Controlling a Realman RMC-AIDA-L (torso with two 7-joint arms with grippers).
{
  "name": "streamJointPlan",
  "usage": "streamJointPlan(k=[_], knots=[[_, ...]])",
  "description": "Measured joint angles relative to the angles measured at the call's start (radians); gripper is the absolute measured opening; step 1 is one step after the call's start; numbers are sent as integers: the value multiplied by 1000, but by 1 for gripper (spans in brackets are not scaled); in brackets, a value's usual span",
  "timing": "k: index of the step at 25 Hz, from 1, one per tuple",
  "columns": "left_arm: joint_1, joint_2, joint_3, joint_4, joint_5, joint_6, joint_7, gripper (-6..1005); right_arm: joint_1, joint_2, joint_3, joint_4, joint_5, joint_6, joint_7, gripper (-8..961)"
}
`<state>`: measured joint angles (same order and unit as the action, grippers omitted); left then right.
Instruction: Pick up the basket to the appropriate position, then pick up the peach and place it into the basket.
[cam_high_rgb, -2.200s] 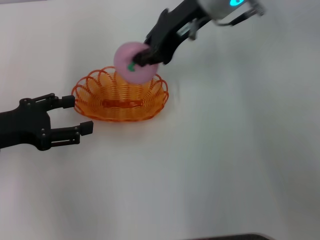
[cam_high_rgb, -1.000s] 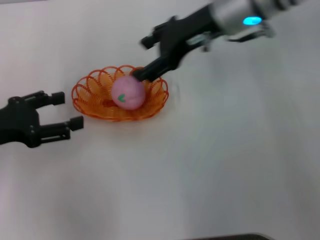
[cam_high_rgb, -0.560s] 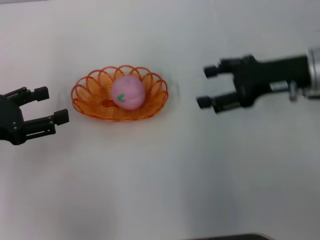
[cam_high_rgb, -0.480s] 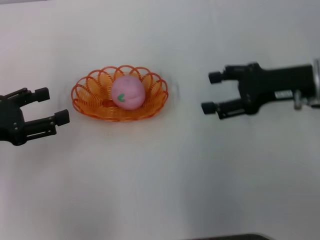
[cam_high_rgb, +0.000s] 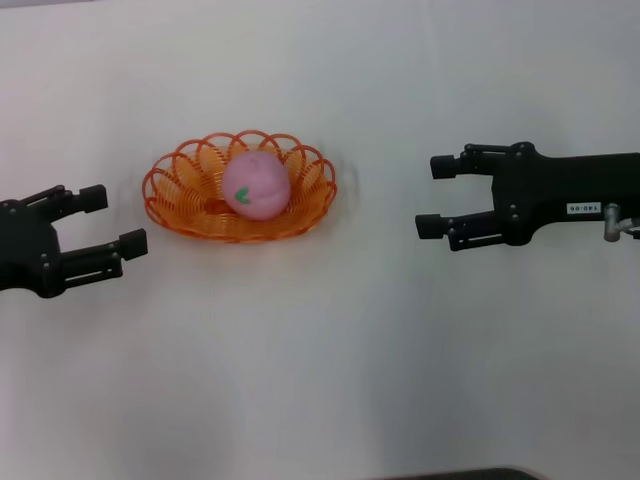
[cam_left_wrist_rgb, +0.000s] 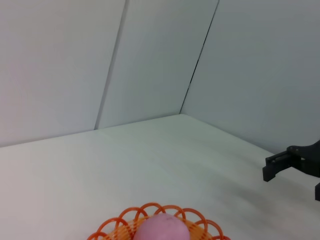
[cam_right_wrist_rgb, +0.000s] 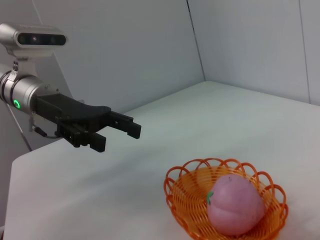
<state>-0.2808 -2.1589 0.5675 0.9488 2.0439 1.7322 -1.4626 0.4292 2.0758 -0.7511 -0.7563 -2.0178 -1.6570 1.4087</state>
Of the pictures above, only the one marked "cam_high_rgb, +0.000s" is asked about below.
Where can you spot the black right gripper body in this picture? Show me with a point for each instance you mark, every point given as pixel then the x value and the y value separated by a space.
pixel 560 190

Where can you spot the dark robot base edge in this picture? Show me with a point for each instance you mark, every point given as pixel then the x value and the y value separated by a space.
pixel 460 474

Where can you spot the orange woven plastic basket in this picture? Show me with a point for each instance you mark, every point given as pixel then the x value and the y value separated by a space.
pixel 200 220

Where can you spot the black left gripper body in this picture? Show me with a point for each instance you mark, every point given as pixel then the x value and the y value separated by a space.
pixel 25 250

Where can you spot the pink toy peach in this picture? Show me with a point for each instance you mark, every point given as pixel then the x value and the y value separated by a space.
pixel 260 185

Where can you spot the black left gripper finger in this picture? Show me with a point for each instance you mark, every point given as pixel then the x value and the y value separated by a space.
pixel 132 245
pixel 92 197

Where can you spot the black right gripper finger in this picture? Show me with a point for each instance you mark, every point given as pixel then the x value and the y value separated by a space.
pixel 445 166
pixel 430 226

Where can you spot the metal right wrist connector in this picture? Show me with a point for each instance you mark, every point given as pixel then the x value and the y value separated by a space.
pixel 612 222

